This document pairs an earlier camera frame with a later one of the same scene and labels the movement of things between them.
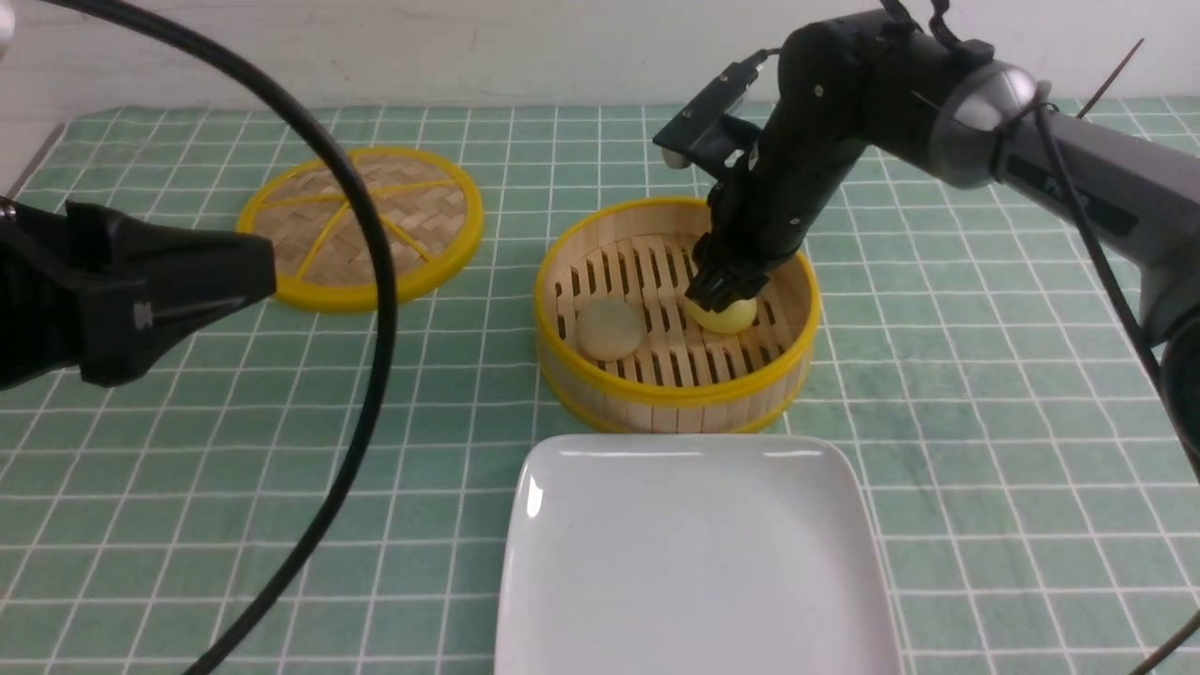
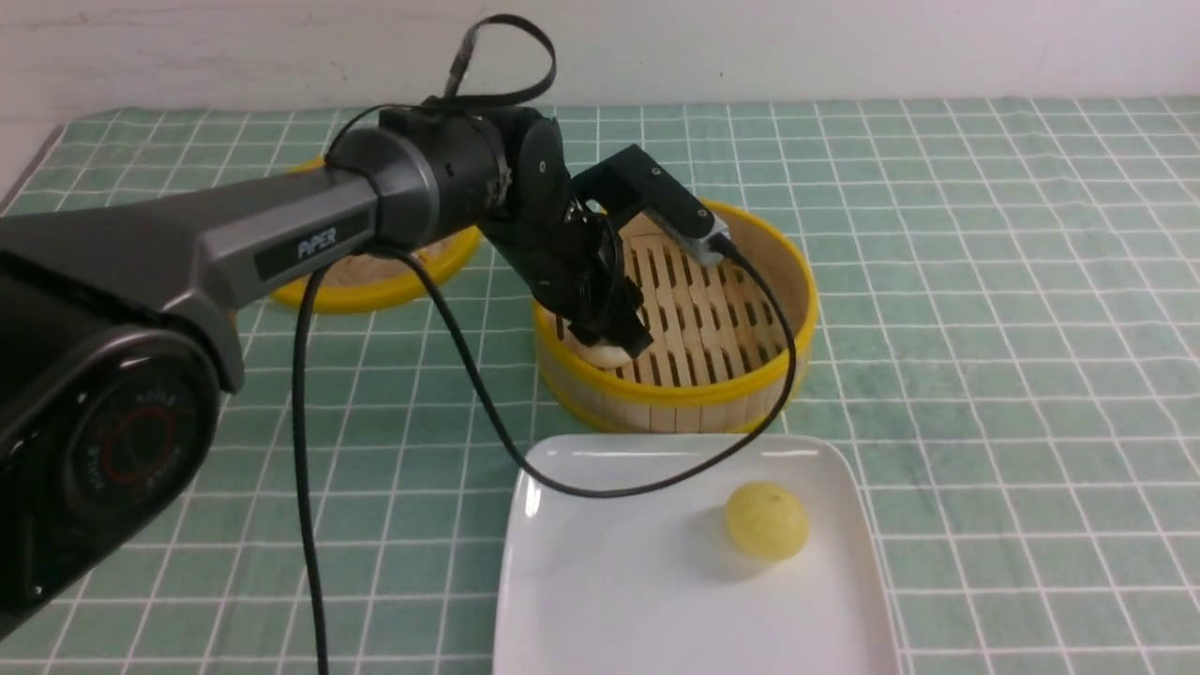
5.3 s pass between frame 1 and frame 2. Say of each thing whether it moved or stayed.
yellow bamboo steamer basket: stayed
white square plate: stayed
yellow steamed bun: moved
